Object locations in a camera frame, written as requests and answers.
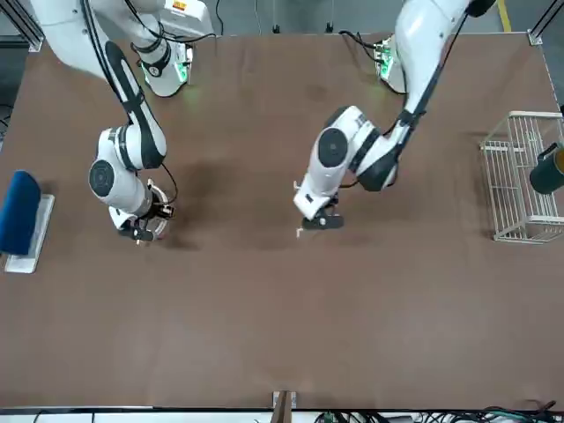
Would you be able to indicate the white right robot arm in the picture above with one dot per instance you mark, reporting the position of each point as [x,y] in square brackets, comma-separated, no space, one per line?
[114,180]

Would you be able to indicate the aluminium frame post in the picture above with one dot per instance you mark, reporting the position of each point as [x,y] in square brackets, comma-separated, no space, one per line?
[284,407]

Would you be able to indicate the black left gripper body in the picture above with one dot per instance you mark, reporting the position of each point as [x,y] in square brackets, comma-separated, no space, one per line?
[329,212]

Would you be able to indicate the small white PVC pipe clamp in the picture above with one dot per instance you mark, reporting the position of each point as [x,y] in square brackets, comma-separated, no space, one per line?
[299,232]

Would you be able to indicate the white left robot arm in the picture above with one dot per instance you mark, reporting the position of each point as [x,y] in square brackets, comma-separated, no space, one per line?
[326,176]

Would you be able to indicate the white box yellow label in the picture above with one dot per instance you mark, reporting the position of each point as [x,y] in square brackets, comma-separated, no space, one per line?
[194,17]

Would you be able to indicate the dark green cylindrical cup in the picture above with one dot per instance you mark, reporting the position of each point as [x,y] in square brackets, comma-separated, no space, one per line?
[546,176]

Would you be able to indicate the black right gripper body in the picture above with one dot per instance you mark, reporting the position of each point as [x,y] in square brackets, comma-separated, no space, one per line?
[149,218]

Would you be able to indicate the green circuit board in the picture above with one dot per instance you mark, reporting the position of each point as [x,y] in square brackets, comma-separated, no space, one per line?
[184,66]
[382,55]

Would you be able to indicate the blue rolled cloth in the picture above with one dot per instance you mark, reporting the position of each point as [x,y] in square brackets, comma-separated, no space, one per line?
[20,211]

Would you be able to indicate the aluminium frame rail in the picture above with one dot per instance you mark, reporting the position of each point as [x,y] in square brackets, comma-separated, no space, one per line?
[537,26]
[26,31]

